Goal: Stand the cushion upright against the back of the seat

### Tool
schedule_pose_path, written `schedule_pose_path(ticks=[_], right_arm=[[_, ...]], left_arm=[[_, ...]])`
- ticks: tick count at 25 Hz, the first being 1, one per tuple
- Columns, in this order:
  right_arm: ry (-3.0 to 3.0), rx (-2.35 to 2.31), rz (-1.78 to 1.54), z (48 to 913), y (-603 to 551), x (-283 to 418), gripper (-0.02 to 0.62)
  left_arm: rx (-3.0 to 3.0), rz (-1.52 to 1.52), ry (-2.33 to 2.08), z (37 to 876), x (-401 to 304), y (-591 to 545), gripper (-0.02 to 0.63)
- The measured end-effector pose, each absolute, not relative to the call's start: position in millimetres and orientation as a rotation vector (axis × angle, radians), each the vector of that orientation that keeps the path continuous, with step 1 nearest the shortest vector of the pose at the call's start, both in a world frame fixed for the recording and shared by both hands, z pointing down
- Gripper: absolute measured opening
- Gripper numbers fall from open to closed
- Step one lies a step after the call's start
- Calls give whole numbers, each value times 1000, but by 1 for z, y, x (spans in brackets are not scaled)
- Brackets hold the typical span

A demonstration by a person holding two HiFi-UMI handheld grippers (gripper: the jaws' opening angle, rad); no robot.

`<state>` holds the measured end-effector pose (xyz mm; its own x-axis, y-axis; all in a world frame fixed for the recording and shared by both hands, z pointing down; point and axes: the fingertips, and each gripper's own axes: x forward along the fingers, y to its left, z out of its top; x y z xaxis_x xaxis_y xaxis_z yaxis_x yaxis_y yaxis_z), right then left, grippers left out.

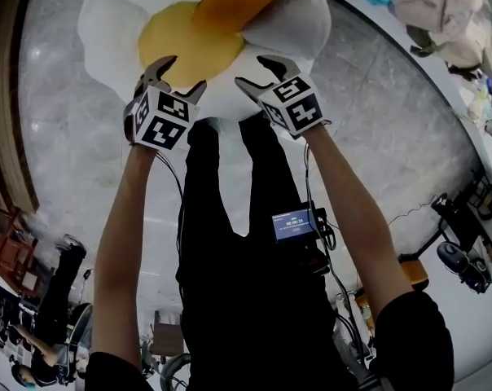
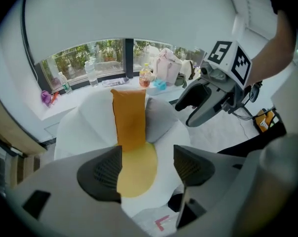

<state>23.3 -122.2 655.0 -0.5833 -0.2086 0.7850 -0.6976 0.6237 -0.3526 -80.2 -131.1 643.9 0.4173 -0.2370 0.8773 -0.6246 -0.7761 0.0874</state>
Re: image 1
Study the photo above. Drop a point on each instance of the white window ledge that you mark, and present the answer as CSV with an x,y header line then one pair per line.
x,y
441,84

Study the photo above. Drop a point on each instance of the waist-mounted screen device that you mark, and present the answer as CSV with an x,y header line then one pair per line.
x,y
293,226

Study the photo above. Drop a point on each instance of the black equipment cart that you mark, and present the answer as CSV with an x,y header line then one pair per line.
x,y
453,255

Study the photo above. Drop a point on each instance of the white flower-shaped lounge chair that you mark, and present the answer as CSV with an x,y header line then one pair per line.
x,y
107,35

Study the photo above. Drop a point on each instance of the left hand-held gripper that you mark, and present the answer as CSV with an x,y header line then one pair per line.
x,y
164,124

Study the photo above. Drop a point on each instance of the beige handbag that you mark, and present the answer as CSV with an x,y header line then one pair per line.
x,y
466,53

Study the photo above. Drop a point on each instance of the brown wooden chair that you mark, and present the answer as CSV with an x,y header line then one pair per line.
x,y
168,338

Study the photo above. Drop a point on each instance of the person's right forearm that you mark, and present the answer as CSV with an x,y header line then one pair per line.
x,y
352,218

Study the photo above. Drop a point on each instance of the wooden step platform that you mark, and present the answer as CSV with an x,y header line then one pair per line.
x,y
5,96

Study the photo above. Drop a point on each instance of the grey shoulder bag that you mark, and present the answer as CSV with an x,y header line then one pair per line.
x,y
364,375

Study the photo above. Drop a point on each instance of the person's left forearm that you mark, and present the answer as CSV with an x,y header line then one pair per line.
x,y
124,238

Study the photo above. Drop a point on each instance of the orange pillow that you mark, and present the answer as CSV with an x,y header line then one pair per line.
x,y
238,2

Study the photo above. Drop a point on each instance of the person's black trousers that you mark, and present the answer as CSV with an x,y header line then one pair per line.
x,y
209,185

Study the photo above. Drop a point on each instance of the orange box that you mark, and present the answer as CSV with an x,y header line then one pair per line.
x,y
415,271

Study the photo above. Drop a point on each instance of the red-brown wooden stool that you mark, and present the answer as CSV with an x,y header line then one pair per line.
x,y
10,251

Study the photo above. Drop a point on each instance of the black office chair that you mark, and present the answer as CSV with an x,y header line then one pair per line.
x,y
81,324

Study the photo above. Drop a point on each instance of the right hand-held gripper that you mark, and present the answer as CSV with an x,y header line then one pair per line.
x,y
295,108

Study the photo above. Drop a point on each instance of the person's black shirt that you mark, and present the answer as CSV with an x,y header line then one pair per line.
x,y
250,332

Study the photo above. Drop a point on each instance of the pink backpack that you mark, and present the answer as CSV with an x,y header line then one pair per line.
x,y
433,6

